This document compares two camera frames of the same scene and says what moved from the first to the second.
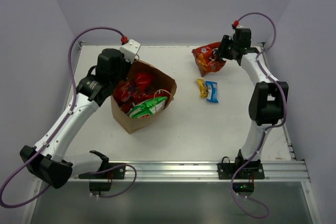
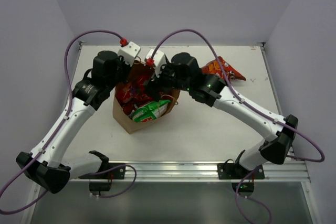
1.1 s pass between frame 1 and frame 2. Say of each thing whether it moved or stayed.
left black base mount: stayed
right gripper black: moved
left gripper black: stayed
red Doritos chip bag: moved
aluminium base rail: stayed
